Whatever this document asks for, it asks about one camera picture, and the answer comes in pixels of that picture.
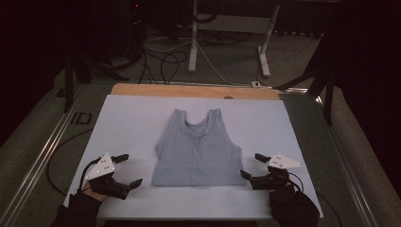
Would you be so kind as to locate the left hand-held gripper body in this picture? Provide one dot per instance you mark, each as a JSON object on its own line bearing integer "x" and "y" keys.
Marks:
{"x": 104, "y": 183}

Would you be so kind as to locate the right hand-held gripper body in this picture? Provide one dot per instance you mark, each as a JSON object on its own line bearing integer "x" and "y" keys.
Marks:
{"x": 272, "y": 180}

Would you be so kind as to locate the grey tank top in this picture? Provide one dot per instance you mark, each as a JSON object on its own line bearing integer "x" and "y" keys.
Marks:
{"x": 195, "y": 157}

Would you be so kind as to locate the person's left hand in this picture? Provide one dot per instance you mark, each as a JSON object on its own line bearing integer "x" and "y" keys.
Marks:
{"x": 94, "y": 195}

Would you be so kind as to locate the person's right hand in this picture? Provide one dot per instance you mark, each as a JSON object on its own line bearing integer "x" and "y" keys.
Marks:
{"x": 285, "y": 197}

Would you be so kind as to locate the white table mat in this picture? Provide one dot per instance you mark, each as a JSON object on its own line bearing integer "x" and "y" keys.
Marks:
{"x": 126, "y": 126}

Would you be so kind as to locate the white power strip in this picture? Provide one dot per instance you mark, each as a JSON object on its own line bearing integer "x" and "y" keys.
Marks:
{"x": 256, "y": 84}

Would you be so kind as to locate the black metal stand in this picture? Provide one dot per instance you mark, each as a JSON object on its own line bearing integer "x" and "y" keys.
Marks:
{"x": 68, "y": 88}
{"x": 328, "y": 104}

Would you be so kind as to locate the aluminium floor rail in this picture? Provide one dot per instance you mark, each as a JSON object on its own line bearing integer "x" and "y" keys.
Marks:
{"x": 293, "y": 90}
{"x": 38, "y": 164}
{"x": 346, "y": 176}

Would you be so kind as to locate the white metal desk frame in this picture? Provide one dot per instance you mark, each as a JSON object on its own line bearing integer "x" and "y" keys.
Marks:
{"x": 193, "y": 47}

